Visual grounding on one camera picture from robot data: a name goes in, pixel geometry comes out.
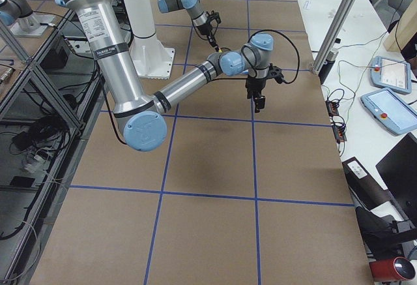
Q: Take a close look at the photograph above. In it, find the red cylinder bottle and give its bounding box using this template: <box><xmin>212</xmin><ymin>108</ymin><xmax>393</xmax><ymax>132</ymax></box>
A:
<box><xmin>369</xmin><ymin>257</ymin><xmax>416</xmax><ymax>282</ymax></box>

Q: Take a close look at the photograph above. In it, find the teach pendant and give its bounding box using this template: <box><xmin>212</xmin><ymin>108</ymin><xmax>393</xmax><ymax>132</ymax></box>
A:
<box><xmin>360</xmin><ymin>88</ymin><xmax>416</xmax><ymax>136</ymax></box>
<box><xmin>370</xmin><ymin>56</ymin><xmax>412</xmax><ymax>95</ymax></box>

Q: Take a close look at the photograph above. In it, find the lower teach pendant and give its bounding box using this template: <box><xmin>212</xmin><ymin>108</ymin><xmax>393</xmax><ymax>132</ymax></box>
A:
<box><xmin>360</xmin><ymin>88</ymin><xmax>416</xmax><ymax>136</ymax></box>

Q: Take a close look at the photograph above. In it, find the aluminium frame post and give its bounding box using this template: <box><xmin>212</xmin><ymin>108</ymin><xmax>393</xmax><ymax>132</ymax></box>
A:
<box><xmin>310</xmin><ymin>0</ymin><xmax>356</xmax><ymax>74</ymax></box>

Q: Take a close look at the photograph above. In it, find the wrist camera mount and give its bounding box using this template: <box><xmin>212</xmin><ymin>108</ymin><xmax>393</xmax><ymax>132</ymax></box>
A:
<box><xmin>267</xmin><ymin>64</ymin><xmax>287</xmax><ymax>84</ymax></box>
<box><xmin>207</xmin><ymin>10</ymin><xmax>222</xmax><ymax>25</ymax></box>

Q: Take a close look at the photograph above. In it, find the upper teach pendant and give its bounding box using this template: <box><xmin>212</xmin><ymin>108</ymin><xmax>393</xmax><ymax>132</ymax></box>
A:
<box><xmin>370</xmin><ymin>56</ymin><xmax>412</xmax><ymax>95</ymax></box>

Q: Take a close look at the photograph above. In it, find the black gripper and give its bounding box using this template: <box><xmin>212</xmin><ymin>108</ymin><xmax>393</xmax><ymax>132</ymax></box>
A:
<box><xmin>197</xmin><ymin>19</ymin><xmax>220</xmax><ymax>52</ymax></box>
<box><xmin>245</xmin><ymin>76</ymin><xmax>266</xmax><ymax>113</ymax></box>

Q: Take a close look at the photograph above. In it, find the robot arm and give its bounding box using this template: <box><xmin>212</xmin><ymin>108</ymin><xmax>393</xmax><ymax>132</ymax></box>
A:
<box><xmin>55</xmin><ymin>0</ymin><xmax>274</xmax><ymax>151</ymax></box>
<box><xmin>158</xmin><ymin>0</ymin><xmax>221</xmax><ymax>52</ymax></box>

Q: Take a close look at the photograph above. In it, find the orange black adapter box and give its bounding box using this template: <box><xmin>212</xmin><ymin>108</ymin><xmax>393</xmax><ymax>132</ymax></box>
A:
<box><xmin>325</xmin><ymin>100</ymin><xmax>339</xmax><ymax>117</ymax></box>

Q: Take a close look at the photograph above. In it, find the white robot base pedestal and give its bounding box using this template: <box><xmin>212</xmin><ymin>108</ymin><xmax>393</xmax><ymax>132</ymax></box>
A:
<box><xmin>123</xmin><ymin>0</ymin><xmax>175</xmax><ymax>80</ymax></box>

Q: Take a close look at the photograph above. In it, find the black monitor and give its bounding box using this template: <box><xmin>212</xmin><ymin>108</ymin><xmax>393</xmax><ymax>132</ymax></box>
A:
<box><xmin>376</xmin><ymin>133</ymin><xmax>416</xmax><ymax>226</ymax></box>

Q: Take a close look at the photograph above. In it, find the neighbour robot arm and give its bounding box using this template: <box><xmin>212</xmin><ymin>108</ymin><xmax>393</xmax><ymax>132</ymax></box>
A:
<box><xmin>1</xmin><ymin>0</ymin><xmax>55</xmax><ymax>38</ymax></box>

